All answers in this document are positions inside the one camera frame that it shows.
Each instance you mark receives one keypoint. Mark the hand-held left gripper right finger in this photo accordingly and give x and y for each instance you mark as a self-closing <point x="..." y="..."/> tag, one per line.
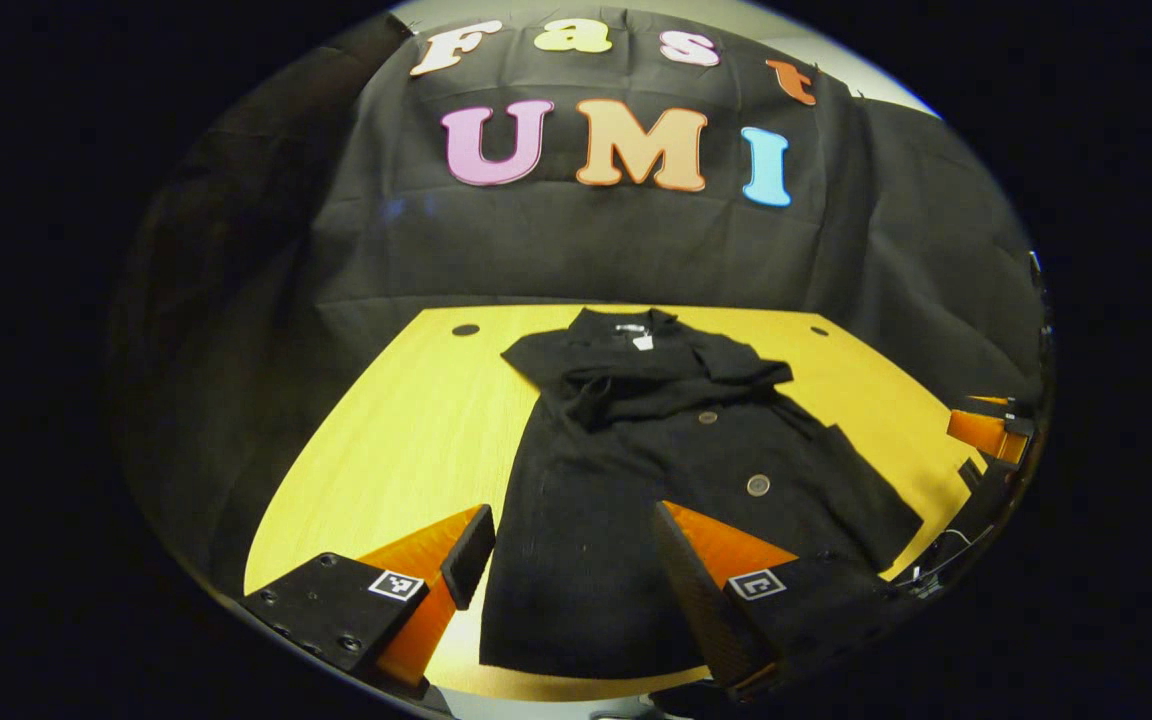
<point x="706" y="610"/>

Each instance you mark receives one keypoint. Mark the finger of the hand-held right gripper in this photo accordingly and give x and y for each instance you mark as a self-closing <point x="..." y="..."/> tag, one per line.
<point x="981" y="432"/>

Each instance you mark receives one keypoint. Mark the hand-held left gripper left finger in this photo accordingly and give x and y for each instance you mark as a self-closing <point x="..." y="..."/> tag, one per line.
<point x="468" y="555"/>

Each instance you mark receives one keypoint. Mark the black buttoned jacket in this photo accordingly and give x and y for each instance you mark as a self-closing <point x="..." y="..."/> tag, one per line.
<point x="636" y="470"/>

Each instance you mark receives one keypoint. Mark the black backdrop cloth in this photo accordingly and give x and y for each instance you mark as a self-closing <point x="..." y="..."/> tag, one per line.
<point x="586" y="250"/>

